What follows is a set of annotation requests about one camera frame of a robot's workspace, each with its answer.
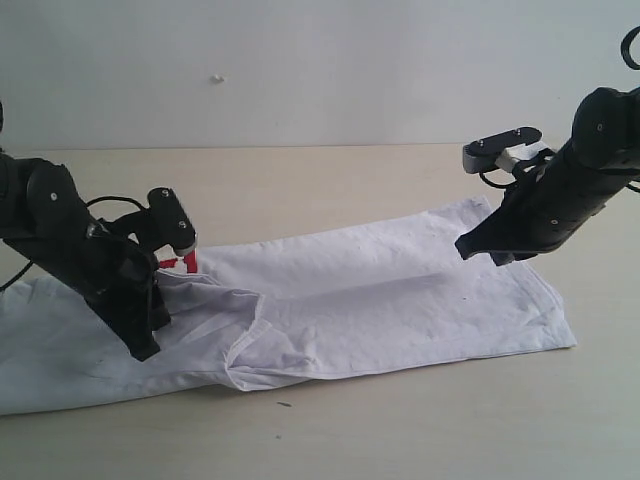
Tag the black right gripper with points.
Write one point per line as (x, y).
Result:
(544, 212)

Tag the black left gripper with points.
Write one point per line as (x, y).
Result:
(111, 264)

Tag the white t-shirt red lettering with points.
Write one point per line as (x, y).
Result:
(356, 301)

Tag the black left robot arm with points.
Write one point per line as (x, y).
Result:
(38, 184)

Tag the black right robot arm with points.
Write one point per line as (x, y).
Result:
(605, 131)

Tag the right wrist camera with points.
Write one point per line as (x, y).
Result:
(481, 155)

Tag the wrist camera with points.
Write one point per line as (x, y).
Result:
(481, 155)
(173, 225)

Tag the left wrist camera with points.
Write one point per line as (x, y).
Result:
(173, 225)

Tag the small white wall peg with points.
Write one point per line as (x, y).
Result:
(216, 78)

